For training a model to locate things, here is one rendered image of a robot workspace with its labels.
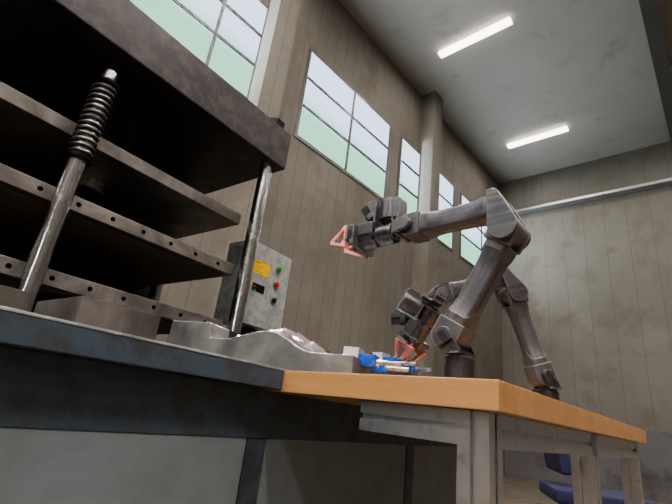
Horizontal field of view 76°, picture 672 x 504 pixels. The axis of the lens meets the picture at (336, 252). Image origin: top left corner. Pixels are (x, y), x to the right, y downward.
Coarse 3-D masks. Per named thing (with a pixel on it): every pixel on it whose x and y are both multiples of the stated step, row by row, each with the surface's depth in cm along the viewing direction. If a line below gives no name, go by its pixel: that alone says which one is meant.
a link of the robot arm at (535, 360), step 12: (504, 288) 142; (504, 300) 142; (528, 300) 138; (516, 312) 137; (528, 312) 138; (516, 324) 138; (528, 324) 137; (516, 336) 139; (528, 336) 135; (528, 348) 134; (540, 348) 134; (528, 360) 134; (540, 360) 132; (528, 372) 135; (540, 372) 131; (540, 384) 131
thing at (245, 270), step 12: (264, 168) 203; (264, 180) 201; (264, 192) 199; (252, 204) 197; (264, 204) 198; (252, 216) 194; (252, 228) 192; (252, 240) 190; (252, 252) 189; (240, 264) 187; (252, 264) 188; (240, 276) 184; (156, 288) 224; (240, 288) 182; (156, 300) 222; (240, 300) 180; (240, 312) 179; (228, 324) 177; (240, 324) 178
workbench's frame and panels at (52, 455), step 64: (0, 320) 47; (0, 384) 50; (64, 384) 56; (128, 384) 63; (192, 384) 71; (256, 384) 76; (0, 448) 50; (64, 448) 55; (128, 448) 62; (192, 448) 70; (256, 448) 80; (320, 448) 95; (384, 448) 116; (448, 448) 149
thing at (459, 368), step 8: (448, 360) 90; (456, 360) 88; (464, 360) 88; (472, 360) 89; (448, 368) 89; (456, 368) 88; (464, 368) 88; (472, 368) 88; (448, 376) 88; (456, 376) 87; (464, 376) 87; (472, 376) 88
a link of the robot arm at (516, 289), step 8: (504, 272) 139; (464, 280) 140; (504, 280) 139; (512, 280) 139; (448, 288) 137; (456, 288) 137; (496, 288) 143; (512, 288) 138; (520, 288) 138; (432, 296) 136; (448, 296) 136; (456, 296) 137; (496, 296) 146; (512, 296) 137; (520, 296) 137
